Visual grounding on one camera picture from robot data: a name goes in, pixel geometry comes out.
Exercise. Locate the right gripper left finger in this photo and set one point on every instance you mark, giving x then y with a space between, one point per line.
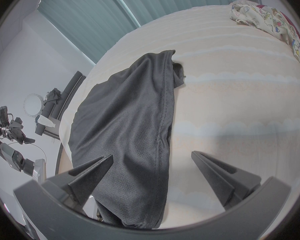
87 179

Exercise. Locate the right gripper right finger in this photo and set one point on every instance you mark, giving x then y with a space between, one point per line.
222 181

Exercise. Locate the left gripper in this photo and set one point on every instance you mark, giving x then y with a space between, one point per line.
16 134

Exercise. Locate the black garment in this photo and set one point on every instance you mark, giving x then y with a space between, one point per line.
130 124

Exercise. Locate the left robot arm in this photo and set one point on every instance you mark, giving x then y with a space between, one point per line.
13 156

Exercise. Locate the white cloth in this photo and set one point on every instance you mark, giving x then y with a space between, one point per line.
46 121

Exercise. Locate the round white mirror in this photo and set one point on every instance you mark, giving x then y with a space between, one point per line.
33 105

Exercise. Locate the dark grey garment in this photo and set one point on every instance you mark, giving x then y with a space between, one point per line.
52 95

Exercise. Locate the bed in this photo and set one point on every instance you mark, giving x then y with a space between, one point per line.
227 96

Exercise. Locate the white printed pyjama top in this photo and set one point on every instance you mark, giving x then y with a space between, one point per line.
265 19

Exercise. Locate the red garment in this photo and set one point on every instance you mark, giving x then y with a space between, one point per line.
290 20

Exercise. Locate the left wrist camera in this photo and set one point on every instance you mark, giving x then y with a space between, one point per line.
3 114

